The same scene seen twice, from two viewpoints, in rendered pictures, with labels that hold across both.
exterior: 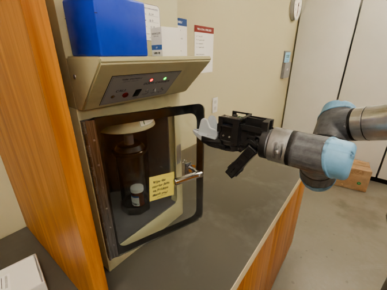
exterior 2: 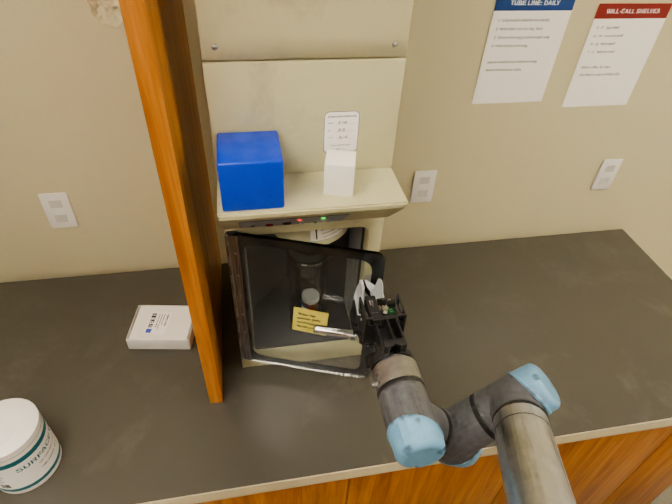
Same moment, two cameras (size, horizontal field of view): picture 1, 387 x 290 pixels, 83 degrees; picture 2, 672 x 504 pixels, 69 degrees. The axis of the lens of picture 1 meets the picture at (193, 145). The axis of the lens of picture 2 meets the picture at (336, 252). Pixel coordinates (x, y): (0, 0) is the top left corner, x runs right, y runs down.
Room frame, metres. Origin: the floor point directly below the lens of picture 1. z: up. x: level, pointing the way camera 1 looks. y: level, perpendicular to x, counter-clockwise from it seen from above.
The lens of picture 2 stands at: (0.02, -0.40, 1.99)
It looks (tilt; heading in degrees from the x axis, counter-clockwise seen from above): 41 degrees down; 40
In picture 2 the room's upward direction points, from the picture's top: 3 degrees clockwise
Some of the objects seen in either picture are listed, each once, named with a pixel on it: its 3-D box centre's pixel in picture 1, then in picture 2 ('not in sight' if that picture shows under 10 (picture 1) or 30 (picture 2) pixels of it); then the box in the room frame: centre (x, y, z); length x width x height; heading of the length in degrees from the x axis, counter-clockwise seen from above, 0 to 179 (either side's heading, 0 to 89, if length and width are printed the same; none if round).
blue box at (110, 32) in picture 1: (107, 30); (250, 170); (0.45, 0.16, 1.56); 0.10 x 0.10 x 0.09; 52
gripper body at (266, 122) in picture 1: (245, 134); (384, 334); (0.49, -0.12, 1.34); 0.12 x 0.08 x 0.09; 52
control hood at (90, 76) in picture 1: (152, 79); (310, 212); (0.53, 0.10, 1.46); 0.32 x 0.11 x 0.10; 142
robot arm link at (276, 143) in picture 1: (278, 145); (394, 377); (0.44, -0.18, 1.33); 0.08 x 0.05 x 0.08; 142
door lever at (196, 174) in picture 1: (186, 175); (337, 326); (0.54, 0.02, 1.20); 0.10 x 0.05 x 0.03; 123
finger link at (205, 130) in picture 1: (204, 129); (361, 292); (0.54, -0.03, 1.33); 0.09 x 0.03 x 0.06; 52
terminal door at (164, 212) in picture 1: (158, 180); (306, 313); (0.52, 0.10, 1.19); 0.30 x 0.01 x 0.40; 123
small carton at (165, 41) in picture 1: (165, 42); (339, 172); (0.57, 0.07, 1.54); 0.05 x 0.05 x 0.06; 38
